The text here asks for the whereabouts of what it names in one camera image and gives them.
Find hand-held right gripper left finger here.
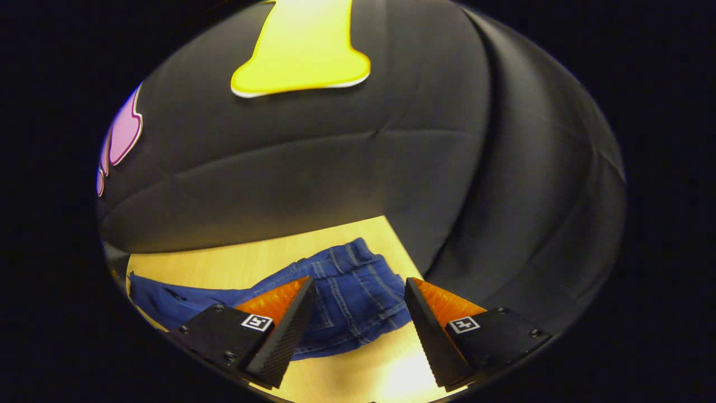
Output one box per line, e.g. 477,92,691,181
168,275,318,390

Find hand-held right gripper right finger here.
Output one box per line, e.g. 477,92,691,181
404,277,554,390

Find blue denim jeans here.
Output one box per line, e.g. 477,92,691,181
128,237,414,360

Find black backdrop cloth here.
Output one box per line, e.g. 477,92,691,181
96,0,626,336

